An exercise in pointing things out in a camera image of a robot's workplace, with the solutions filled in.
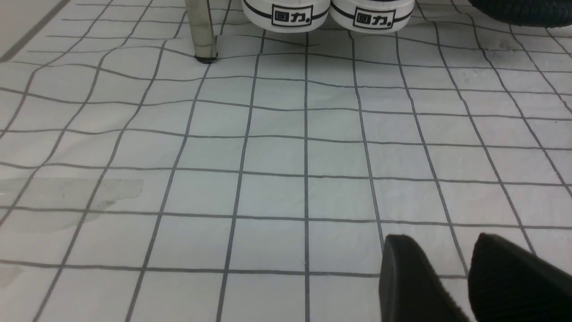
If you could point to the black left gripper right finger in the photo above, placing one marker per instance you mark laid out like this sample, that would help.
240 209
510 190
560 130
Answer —
506 283

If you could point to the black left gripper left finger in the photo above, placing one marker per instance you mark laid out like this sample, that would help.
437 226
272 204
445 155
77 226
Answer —
410 289

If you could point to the metal shoe rack leg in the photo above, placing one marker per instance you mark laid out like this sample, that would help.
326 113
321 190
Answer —
201 28

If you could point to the dark knitted shoe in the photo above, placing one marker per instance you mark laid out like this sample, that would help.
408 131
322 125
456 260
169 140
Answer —
529 13

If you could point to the white grid-pattern floor cloth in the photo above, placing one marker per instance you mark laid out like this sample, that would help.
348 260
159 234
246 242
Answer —
140 185

